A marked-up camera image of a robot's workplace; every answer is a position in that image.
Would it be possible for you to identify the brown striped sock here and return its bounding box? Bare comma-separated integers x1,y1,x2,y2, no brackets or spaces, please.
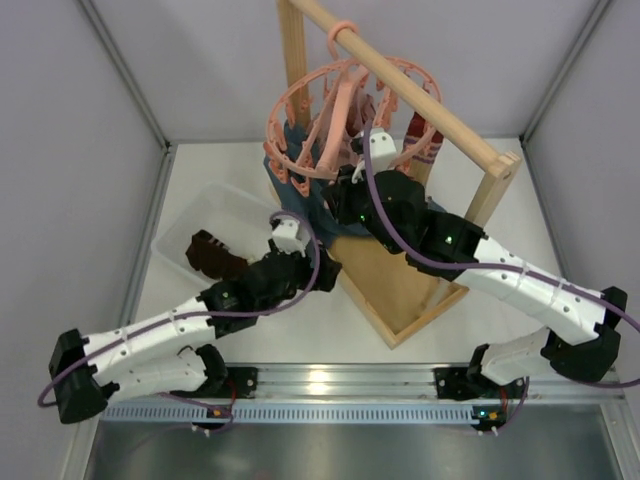
185,230,231,262
188,251,249,280

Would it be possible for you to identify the pink round clip hanger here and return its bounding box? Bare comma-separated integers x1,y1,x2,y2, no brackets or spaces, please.
262,18,446,199

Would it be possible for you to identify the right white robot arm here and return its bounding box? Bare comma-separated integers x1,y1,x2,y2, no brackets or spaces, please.
322,166,627,386

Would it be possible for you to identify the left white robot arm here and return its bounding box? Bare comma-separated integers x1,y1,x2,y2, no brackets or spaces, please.
48,246,342,425

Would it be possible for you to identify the wooden hanging rack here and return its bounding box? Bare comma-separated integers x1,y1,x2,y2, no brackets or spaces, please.
264,1,521,348

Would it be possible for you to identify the white plastic basket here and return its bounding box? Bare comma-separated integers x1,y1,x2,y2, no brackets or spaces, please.
151,183,276,291

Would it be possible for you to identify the red purple striped sock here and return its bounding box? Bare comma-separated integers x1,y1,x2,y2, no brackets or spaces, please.
396,112,444,184

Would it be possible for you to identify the blue cloth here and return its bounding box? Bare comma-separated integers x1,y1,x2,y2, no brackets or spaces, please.
263,114,446,248

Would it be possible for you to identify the pink cloth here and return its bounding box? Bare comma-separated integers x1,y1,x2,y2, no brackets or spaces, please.
312,90,376,174

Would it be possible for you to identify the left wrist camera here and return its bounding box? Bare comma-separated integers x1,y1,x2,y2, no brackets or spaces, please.
271,219,310,257

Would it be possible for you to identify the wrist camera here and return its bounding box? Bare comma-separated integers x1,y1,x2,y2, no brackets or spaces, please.
350,127,398,183
271,219,310,257

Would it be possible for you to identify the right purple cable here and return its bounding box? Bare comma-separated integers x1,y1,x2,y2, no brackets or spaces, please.
362,119,640,389

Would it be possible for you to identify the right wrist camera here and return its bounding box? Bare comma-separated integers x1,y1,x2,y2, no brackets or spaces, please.
350,127,398,183

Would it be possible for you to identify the aluminium mounting rail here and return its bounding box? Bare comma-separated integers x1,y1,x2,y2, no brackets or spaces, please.
99,362,629,401

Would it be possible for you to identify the slotted cable duct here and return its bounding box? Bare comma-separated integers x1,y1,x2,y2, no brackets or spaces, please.
100,401,506,426

